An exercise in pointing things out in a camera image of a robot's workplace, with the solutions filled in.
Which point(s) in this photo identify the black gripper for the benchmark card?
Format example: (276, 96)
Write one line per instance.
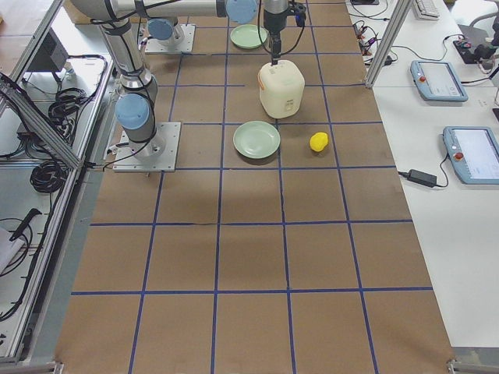
(274, 20)

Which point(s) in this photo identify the cream rice cooker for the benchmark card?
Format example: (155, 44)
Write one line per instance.
(281, 88)

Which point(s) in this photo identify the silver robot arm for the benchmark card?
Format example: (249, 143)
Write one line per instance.
(166, 31)
(113, 18)

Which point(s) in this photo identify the green plate near arm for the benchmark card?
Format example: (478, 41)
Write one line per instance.
(248, 36)
(256, 139)

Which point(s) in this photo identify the yellow toy pepper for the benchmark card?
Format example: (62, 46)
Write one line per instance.
(318, 141)

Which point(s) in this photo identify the white keyboard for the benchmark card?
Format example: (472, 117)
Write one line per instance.
(425, 9)

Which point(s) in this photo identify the far teach pendant tablet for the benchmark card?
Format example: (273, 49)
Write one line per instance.
(437, 81)

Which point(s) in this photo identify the teach pendant tablet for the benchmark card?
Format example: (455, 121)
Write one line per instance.
(473, 151)
(437, 81)

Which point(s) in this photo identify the black power adapter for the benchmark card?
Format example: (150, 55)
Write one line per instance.
(422, 178)

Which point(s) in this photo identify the near teach pendant tablet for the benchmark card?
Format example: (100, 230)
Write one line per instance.
(473, 151)

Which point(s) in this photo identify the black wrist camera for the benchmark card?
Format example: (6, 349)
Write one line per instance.
(299, 12)

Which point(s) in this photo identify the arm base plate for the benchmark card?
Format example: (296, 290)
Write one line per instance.
(153, 47)
(158, 155)

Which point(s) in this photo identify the aluminium frame post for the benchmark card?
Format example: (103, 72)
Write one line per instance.
(391, 32)

